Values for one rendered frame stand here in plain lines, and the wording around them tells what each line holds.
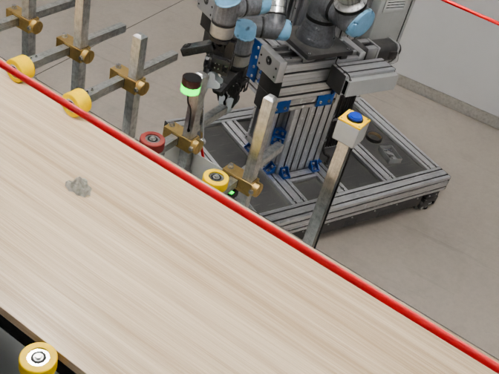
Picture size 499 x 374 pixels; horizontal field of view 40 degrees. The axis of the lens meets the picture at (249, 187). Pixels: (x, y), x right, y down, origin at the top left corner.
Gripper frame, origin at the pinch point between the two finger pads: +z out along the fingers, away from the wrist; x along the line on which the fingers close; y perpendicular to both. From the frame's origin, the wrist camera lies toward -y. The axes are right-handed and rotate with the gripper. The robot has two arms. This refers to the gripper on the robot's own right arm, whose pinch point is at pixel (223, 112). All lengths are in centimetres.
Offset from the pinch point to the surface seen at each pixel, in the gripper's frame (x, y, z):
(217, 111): -0.9, -6.0, -3.4
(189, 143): -6.2, -29.4, -3.7
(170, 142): -1.4, -33.5, -3.5
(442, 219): -76, 126, 83
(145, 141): 0.4, -44.5, -8.2
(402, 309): -98, -140, -92
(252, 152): -28.7, -28.6, -13.0
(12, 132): 29, -71, -8
